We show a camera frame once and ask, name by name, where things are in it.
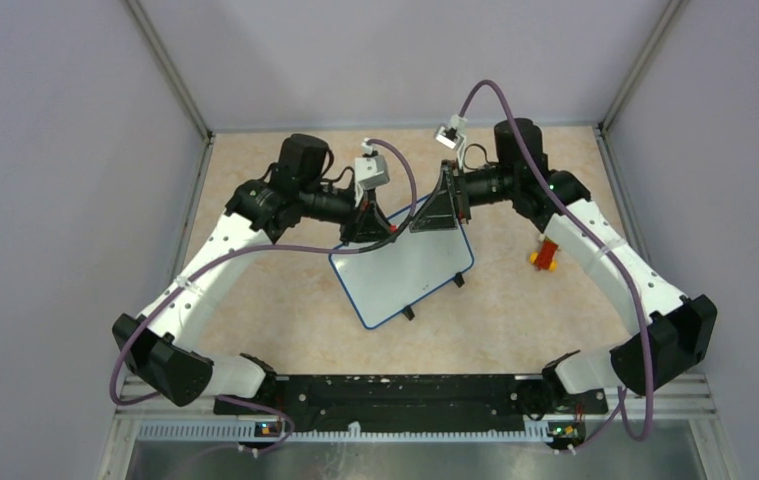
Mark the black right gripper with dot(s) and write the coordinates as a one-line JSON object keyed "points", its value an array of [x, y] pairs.
{"points": [[444, 206]]}

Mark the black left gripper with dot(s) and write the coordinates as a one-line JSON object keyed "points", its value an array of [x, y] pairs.
{"points": [[368, 222]]}

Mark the blue framed whiteboard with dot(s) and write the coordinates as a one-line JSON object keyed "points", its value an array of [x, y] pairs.
{"points": [[380, 283]]}

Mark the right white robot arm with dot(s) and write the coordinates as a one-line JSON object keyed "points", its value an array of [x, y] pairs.
{"points": [[670, 331]]}

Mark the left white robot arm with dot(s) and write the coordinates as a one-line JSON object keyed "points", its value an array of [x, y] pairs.
{"points": [[157, 347]]}

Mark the black whiteboard foot clip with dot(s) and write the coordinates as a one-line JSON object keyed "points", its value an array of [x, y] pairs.
{"points": [[408, 313], [459, 280]]}

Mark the colourful toy block figure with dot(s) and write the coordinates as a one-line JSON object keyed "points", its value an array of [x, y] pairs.
{"points": [[544, 258]]}

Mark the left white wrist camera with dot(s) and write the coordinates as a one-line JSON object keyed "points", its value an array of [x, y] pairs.
{"points": [[370, 168]]}

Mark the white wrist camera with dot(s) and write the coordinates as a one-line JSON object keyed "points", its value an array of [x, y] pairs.
{"points": [[452, 134], [370, 168]]}

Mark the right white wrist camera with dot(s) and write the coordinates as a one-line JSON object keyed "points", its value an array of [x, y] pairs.
{"points": [[452, 134]]}

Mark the white slotted cable duct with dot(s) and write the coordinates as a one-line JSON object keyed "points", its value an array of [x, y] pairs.
{"points": [[243, 431]]}

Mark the aluminium frame rail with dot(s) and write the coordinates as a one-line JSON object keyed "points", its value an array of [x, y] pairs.
{"points": [[684, 444]]}

